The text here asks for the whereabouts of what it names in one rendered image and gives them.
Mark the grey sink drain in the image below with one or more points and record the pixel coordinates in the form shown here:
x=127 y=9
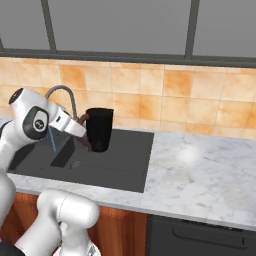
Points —
x=75 y=164

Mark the blue water stream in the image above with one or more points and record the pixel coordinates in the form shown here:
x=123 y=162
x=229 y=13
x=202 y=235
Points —
x=52 y=141

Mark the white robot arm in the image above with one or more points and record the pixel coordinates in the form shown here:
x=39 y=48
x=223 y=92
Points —
x=23 y=110

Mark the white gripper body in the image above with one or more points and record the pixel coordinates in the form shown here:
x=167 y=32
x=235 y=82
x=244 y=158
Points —
x=74 y=127

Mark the black dishwasher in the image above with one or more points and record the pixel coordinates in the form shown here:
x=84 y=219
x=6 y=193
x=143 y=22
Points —
x=200 y=243

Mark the black kitchen sink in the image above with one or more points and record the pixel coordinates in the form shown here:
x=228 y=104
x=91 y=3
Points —
x=123 y=160

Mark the grey curved sink faucet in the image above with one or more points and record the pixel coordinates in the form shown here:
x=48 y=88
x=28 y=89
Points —
x=68 y=91

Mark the dark grey window frame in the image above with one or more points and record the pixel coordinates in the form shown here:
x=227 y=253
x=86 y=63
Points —
x=123 y=55

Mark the wooden cabinet front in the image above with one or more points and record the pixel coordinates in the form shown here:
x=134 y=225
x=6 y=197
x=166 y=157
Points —
x=120 y=233

